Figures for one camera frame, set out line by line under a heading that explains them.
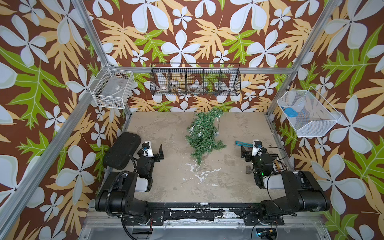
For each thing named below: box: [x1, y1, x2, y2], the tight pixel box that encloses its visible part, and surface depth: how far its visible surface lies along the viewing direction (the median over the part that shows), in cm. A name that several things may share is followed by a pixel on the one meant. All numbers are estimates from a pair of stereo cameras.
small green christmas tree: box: [186, 108, 227, 165], surface depth 75 cm
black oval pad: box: [103, 132, 141, 170], surface depth 93 cm
